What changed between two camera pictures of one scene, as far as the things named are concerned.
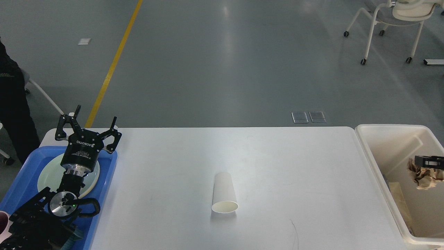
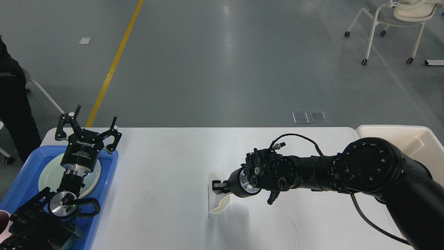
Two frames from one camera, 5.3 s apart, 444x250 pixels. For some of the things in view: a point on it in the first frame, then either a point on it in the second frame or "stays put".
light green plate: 51,175 stays put
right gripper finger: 434,161 to 238,184
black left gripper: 83,151 stays put
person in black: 15,118 stays put
